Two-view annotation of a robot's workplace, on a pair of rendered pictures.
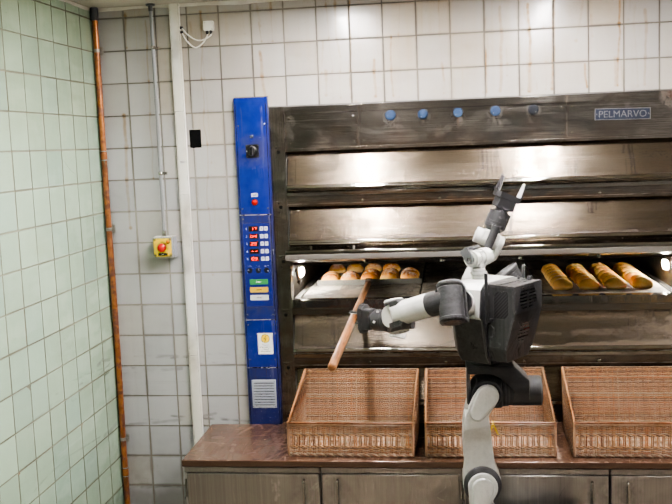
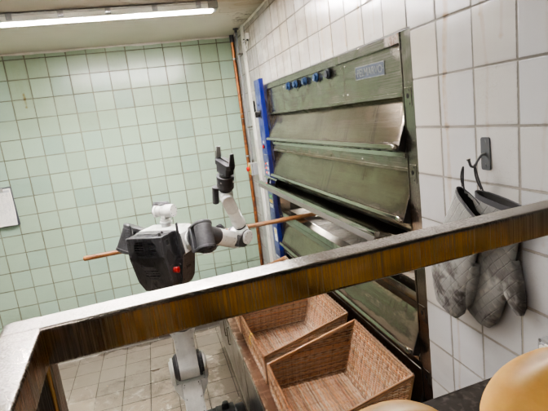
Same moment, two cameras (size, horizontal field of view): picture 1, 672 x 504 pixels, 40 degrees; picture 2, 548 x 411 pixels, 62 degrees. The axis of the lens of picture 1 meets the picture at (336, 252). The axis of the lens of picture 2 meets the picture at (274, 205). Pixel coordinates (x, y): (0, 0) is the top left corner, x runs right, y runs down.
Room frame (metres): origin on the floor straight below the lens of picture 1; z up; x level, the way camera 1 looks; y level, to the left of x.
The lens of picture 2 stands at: (3.12, -2.88, 1.88)
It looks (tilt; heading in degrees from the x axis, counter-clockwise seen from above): 11 degrees down; 69
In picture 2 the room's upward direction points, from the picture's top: 7 degrees counter-clockwise
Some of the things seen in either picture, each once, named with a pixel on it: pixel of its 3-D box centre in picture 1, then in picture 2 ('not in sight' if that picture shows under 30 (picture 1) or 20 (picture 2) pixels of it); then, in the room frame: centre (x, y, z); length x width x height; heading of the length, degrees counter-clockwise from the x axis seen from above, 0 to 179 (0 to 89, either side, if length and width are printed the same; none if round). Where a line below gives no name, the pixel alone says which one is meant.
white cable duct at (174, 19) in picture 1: (187, 247); (259, 170); (4.42, 0.71, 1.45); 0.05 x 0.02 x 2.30; 83
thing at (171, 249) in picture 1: (164, 246); (254, 168); (4.41, 0.82, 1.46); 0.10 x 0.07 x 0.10; 83
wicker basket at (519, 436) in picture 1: (487, 409); (291, 325); (3.99, -0.65, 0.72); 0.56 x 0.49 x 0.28; 83
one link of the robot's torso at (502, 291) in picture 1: (493, 315); (164, 254); (3.39, -0.58, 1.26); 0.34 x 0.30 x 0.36; 139
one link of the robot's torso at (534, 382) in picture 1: (503, 383); not in sight; (3.41, -0.62, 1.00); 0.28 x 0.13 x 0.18; 84
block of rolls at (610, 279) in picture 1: (594, 275); not in sight; (4.63, -1.30, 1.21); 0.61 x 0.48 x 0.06; 173
